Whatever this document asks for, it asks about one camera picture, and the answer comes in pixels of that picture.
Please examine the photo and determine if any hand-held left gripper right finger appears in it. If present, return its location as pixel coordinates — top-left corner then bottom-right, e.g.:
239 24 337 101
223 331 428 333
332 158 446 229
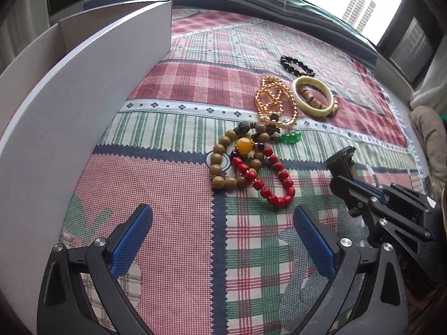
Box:
293 204 409 335

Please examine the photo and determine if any white cardboard box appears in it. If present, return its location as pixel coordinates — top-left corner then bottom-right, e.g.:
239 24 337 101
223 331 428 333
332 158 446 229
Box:
0 0 173 334

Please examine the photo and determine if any cream jade bangle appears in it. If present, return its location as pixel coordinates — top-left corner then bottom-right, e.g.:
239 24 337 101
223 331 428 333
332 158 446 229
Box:
291 76 335 117

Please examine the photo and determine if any white curtain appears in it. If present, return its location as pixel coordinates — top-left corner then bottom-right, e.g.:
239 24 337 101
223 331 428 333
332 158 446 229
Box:
409 64 447 112
0 0 53 67

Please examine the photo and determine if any black bead bracelet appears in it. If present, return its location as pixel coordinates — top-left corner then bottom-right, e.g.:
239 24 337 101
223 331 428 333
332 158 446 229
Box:
280 55 315 78

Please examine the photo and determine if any peach pearl bead necklace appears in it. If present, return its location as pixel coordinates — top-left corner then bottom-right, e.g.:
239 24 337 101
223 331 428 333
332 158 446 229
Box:
256 76 291 123

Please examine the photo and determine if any tan wooden bead bracelet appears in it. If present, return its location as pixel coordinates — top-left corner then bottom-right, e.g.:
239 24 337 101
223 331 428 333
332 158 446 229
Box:
210 121 271 191

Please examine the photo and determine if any amber bead bracelet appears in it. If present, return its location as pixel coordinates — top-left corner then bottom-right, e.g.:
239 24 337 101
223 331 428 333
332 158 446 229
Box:
260 85 298 127

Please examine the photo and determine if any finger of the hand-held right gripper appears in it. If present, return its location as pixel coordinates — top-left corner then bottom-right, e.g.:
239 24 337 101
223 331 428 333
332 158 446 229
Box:
324 147 389 202
330 177 434 249

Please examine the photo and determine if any green pendant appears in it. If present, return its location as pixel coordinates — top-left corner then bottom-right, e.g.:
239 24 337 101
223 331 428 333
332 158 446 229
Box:
280 131 301 146

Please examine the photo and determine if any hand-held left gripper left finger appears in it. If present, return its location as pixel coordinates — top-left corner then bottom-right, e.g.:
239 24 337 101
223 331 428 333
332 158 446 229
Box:
37 203 154 335

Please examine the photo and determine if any red bead bracelet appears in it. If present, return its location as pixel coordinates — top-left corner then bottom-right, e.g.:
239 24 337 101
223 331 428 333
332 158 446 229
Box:
230 138 296 210

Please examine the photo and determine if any beige bundled cloth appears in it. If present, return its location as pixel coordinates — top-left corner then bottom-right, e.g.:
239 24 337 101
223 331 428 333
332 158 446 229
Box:
409 106 447 198

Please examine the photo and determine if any slim high-rise building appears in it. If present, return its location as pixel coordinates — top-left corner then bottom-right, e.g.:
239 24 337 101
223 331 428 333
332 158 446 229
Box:
341 0 377 33

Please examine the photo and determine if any plaid patchwork blanket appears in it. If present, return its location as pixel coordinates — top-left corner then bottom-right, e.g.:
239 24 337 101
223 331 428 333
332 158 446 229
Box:
58 7 425 335

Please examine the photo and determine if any brown wooden bead bracelet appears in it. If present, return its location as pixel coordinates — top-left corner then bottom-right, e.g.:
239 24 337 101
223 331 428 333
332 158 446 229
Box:
299 87 339 116

